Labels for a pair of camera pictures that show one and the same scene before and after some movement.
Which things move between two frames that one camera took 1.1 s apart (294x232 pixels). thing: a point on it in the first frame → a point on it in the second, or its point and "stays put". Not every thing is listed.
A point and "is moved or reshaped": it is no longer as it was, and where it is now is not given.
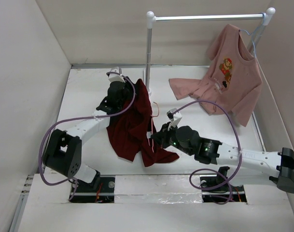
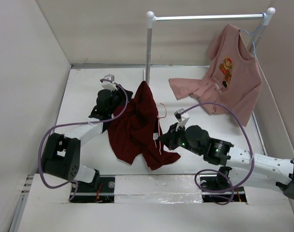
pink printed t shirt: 233,81 stays put
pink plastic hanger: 151,121 → 159,128
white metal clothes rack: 151,18 stays put
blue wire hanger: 252,33 stays put
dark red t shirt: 130,132 is moved or reshaped
